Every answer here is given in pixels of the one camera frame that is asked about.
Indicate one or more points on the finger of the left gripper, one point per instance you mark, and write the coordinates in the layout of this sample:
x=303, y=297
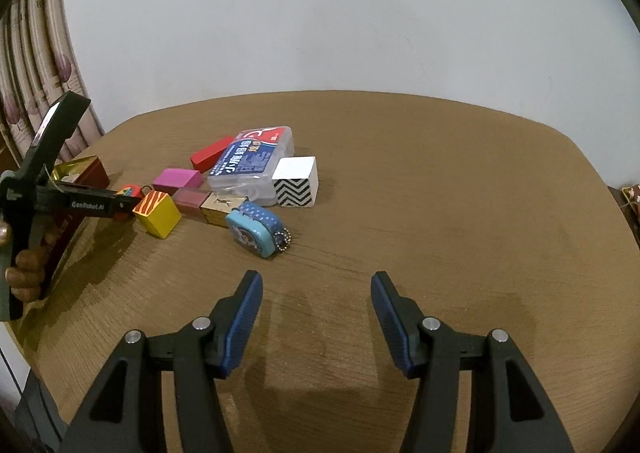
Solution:
x=76, y=199
x=57, y=127

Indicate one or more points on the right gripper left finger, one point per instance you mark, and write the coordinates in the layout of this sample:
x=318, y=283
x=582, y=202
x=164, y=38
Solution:
x=123, y=409

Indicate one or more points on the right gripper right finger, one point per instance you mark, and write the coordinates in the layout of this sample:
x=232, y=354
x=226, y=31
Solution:
x=510, y=410

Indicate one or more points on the red round-pattern tin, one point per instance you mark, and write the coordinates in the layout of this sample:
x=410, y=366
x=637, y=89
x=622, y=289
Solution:
x=129, y=196

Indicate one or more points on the pink magenta rectangular block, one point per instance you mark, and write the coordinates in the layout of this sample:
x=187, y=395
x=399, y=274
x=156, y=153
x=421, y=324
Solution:
x=170, y=180

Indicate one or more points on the red rectangular block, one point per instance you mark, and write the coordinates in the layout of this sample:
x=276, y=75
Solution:
x=206, y=158

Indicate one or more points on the dental floss plastic box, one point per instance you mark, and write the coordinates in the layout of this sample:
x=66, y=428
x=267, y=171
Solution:
x=247, y=166

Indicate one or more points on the blue tape measure keychain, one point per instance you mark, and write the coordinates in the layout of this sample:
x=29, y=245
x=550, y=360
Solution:
x=258, y=230

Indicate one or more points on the white cube zigzag pattern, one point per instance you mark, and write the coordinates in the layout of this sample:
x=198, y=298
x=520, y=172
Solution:
x=295, y=181

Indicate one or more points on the person's left hand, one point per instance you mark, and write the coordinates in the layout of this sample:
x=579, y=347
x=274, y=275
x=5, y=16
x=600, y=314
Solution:
x=26, y=276

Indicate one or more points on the gold and red tin box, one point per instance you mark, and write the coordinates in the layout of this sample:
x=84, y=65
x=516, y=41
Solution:
x=87, y=171

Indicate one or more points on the beige patterned curtain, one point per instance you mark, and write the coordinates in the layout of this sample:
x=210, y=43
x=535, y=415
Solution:
x=38, y=65

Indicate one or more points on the dusty pink small block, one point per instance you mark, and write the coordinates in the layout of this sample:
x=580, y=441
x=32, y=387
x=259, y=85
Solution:
x=189, y=202

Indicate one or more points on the tan patterned small block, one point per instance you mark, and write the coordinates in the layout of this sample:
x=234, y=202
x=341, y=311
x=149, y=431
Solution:
x=216, y=207

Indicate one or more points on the cluttered side shelf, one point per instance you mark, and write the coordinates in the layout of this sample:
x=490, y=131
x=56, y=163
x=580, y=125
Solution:
x=627, y=211

